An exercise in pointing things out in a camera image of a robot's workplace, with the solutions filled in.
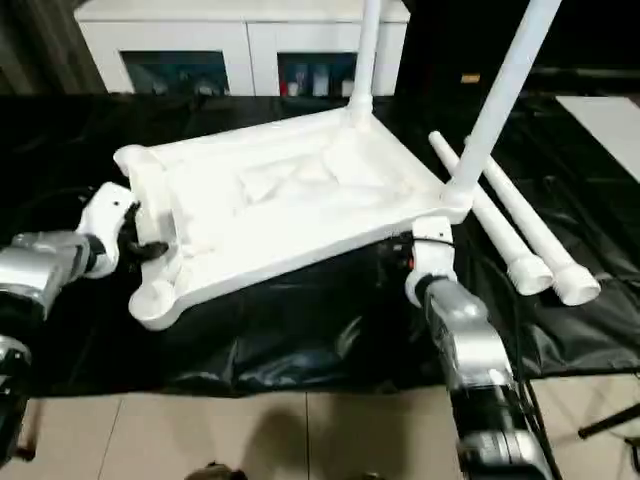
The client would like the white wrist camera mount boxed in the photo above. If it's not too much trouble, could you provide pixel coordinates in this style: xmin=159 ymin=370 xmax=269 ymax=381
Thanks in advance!
xmin=74 ymin=182 xmax=144 ymax=279
xmin=404 ymin=217 xmax=456 ymax=307

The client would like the black folding table frame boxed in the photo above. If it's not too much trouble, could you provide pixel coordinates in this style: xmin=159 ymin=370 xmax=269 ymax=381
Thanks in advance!
xmin=577 ymin=399 xmax=640 ymax=440

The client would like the white plastic table leg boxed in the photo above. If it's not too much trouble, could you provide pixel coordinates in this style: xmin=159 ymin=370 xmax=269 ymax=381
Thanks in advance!
xmin=439 ymin=0 xmax=564 ymax=211
xmin=428 ymin=132 xmax=554 ymax=296
xmin=347 ymin=0 xmax=384 ymax=129
xmin=464 ymin=137 xmax=601 ymax=306

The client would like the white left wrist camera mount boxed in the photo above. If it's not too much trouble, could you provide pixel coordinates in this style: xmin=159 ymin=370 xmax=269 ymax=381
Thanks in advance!
xmin=74 ymin=182 xmax=144 ymax=279

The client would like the white plastic table top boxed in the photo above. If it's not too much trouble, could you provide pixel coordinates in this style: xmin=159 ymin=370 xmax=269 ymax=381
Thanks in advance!
xmin=112 ymin=107 xmax=474 ymax=331

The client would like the white flat board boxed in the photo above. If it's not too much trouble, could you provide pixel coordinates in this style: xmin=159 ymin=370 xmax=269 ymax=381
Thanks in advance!
xmin=554 ymin=94 xmax=640 ymax=184

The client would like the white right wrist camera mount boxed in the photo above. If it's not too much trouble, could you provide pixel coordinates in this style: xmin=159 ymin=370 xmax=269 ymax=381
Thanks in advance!
xmin=404 ymin=217 xmax=456 ymax=307

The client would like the black mat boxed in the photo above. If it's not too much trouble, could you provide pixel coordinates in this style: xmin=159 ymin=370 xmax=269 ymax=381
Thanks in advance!
xmin=0 ymin=92 xmax=640 ymax=399

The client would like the grey curtain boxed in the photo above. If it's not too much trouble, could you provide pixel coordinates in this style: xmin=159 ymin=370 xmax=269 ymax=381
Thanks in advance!
xmin=0 ymin=0 xmax=109 ymax=96

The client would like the white cabinet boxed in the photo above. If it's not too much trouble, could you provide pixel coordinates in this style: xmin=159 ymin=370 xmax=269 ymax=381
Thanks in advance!
xmin=74 ymin=0 xmax=411 ymax=97

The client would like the black side table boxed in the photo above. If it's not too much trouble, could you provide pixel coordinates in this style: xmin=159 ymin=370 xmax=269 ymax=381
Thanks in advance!
xmin=529 ymin=67 xmax=640 ymax=92

